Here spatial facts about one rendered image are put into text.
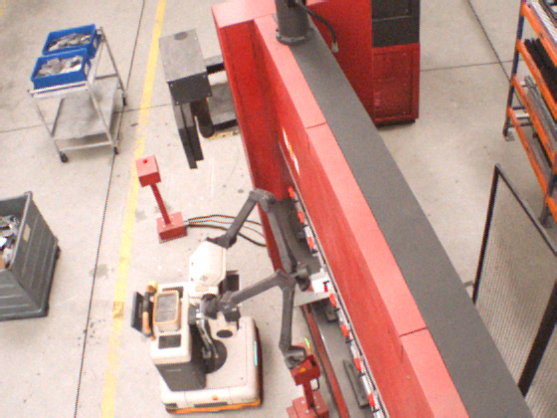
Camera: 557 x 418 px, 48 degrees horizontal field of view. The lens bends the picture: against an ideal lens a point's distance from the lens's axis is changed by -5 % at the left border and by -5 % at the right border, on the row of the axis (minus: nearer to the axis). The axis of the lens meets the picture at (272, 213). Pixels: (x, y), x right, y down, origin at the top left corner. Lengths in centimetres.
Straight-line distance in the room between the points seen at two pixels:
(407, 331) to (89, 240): 412
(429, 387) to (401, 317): 26
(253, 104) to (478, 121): 297
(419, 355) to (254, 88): 215
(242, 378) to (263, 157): 146
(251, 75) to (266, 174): 80
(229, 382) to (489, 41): 470
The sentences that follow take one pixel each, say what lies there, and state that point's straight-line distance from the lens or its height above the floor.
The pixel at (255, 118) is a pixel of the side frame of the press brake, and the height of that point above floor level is 162.
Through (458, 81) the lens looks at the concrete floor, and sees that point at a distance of 675.
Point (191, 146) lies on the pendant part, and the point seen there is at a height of 141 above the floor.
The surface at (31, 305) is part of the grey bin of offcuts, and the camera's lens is 534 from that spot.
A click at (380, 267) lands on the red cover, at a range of 226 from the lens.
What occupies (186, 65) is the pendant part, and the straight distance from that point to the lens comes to 391.
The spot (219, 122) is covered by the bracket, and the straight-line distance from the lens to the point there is 459.
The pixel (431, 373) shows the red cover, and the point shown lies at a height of 230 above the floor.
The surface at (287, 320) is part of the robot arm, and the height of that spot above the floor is 121.
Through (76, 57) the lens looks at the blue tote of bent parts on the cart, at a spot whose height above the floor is 96.
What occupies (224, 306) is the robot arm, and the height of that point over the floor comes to 126.
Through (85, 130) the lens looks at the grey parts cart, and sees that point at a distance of 642.
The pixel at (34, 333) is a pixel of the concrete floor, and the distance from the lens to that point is 548.
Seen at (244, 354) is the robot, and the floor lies 28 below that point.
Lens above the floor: 413
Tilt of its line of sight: 48 degrees down
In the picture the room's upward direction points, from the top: 12 degrees counter-clockwise
